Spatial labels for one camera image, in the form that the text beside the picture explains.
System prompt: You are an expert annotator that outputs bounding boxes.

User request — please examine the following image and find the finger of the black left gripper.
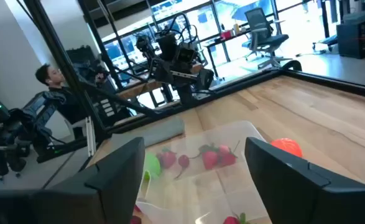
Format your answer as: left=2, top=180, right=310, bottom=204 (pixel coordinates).
left=197, top=68, right=216, bottom=91
left=150, top=59, right=167, bottom=83

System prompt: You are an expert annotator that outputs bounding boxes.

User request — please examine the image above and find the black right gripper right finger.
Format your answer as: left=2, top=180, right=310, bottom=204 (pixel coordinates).
left=244, top=136, right=365, bottom=224

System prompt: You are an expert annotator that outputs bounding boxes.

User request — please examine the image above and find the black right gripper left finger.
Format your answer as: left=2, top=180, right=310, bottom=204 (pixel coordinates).
left=0, top=136, right=146, bottom=224

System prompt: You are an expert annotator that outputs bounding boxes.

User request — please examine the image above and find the toy orange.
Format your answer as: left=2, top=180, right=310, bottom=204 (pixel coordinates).
left=270, top=138, right=303, bottom=158

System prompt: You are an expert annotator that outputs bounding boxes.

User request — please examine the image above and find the green toy lime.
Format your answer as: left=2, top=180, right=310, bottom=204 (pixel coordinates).
left=142, top=152, right=162, bottom=182

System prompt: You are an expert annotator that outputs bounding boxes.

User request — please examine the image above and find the clear plastic tub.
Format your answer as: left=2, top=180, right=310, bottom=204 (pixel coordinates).
left=135, top=120, right=272, bottom=224

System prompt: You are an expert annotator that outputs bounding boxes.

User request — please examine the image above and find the wooden background table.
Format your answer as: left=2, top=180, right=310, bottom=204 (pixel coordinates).
left=116, top=62, right=205, bottom=100

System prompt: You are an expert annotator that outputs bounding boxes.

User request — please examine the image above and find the grey cloth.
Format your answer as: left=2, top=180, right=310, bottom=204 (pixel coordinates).
left=109, top=117, right=186, bottom=151

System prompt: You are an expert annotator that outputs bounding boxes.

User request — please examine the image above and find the grey office chair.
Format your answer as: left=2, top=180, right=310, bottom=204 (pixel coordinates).
left=242, top=7, right=290, bottom=70

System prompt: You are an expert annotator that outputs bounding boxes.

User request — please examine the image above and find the black equipment case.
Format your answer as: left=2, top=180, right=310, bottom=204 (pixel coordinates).
left=66, top=45, right=99, bottom=74

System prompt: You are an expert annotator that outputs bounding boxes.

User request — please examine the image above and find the person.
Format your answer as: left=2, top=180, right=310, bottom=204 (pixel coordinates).
left=34, top=63, right=90, bottom=125

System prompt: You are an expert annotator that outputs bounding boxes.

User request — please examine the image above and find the black computer tower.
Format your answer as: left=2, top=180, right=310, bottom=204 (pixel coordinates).
left=336, top=17, right=365, bottom=60

